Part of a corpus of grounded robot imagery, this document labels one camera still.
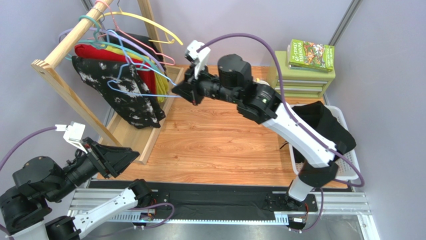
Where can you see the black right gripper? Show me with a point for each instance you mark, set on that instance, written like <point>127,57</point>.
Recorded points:
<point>194,89</point>

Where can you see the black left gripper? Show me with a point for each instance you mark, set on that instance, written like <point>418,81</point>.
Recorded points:
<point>110,160</point>

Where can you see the black white-patterned trousers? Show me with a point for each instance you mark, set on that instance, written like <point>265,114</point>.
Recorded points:
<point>123,90</point>

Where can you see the plain black trousers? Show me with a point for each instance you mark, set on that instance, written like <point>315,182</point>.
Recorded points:
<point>321,119</point>

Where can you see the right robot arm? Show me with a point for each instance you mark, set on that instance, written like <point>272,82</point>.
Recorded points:
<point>263,105</point>

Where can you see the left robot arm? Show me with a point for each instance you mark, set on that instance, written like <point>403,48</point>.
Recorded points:
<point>41,181</point>

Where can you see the yellow garment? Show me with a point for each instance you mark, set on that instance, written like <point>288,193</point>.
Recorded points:
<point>161,83</point>

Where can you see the black garment on rack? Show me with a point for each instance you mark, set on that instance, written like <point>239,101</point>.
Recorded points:
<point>143,41</point>

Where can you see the red garment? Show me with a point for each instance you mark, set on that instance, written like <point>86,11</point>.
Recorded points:
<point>114,54</point>

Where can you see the green drawer box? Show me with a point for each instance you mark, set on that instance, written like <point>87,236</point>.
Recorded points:
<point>303,83</point>

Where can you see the green comic book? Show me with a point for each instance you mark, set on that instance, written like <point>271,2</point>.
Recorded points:
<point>310,55</point>

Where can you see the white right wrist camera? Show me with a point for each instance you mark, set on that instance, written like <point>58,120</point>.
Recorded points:
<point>199,58</point>

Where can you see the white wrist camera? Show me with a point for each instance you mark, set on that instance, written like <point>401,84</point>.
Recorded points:
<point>199,58</point>
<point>73,134</point>

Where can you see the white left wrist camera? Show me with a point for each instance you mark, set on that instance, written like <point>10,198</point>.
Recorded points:
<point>73,134</point>

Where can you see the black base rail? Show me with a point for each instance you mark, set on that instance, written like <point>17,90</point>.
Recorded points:
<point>184,203</point>

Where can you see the pink wire hanger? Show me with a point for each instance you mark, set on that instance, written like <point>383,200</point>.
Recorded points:
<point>167,59</point>

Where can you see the yellow wire hanger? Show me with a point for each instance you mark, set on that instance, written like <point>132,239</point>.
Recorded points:
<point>147,21</point>

